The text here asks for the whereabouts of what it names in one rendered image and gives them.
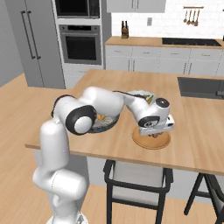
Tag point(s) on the black microwave oven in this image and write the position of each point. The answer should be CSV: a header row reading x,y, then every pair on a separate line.
x,y
77,8

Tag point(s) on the wooden hanging utensil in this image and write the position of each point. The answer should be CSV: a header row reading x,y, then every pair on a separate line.
x,y
185,17
197,19
189,18
193,18

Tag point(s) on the dark grey sink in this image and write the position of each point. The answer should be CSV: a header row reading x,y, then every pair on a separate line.
x,y
198,87

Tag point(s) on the wooden utensil rail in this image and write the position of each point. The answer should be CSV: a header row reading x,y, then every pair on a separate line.
x,y
193,7

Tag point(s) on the golden bun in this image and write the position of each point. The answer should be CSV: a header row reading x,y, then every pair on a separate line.
x,y
150,99
101,117

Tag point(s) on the grey drawer under oven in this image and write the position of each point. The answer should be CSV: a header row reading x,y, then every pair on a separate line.
x,y
78,74

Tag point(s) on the steel wall oven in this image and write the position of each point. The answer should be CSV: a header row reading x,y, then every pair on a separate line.
x,y
81,45

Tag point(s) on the patterned grey plate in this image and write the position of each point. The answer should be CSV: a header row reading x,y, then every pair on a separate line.
x,y
105,124
140,94

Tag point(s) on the black hob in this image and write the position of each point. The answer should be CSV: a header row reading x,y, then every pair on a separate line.
x,y
191,42

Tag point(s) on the grey wall socket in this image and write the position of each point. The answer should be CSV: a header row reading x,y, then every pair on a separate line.
x,y
149,22

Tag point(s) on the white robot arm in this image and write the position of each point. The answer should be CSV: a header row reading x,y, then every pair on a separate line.
x,y
55,140

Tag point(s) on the grey fridge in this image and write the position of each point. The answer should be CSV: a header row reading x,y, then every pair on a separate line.
x,y
35,43

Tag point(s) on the round wooden bowl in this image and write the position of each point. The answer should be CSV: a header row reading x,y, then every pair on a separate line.
x,y
145,143

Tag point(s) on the grey base cupboards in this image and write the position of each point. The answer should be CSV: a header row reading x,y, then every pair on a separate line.
x,y
163,59

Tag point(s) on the black stool with grey seat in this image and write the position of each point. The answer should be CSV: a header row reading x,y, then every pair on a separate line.
x,y
213,192
137,178

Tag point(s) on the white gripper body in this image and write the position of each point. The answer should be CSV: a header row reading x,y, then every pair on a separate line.
x,y
154,130

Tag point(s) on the wooden knife block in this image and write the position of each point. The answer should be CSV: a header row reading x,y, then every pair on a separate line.
x,y
124,31

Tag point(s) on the grey wall cupboards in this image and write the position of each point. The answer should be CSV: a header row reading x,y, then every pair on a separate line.
x,y
135,5

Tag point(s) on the brown sausage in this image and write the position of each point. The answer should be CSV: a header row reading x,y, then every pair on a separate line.
x,y
155,135

